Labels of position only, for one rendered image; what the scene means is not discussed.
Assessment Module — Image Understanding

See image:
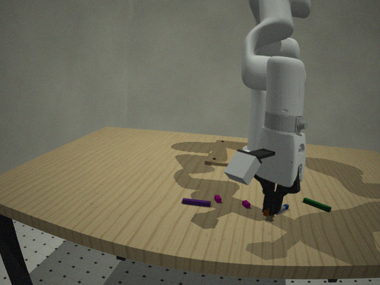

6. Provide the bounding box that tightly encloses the magenta rod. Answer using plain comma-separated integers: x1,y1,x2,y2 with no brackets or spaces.
242,200,251,208
214,195,221,203

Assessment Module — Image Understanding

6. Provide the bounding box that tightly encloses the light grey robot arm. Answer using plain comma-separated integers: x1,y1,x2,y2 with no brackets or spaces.
224,0,311,185

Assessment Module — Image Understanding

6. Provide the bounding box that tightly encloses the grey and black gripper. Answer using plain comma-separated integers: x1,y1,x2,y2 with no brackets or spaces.
254,126,306,216

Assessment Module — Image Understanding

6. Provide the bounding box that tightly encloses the green rod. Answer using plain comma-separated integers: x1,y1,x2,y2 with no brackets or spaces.
303,198,331,212

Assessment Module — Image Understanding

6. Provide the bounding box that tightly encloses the purple rod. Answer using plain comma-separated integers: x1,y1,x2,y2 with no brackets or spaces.
182,198,211,207

